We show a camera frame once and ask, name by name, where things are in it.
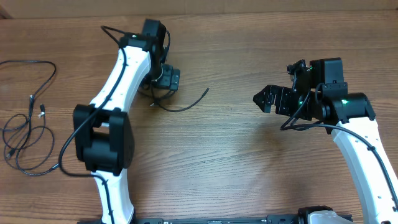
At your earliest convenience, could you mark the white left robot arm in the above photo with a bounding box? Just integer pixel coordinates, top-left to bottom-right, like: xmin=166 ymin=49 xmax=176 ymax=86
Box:
xmin=73 ymin=19 xmax=180 ymax=223

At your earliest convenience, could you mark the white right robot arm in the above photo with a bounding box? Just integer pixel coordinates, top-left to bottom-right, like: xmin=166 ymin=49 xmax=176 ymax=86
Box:
xmin=253 ymin=57 xmax=397 ymax=223

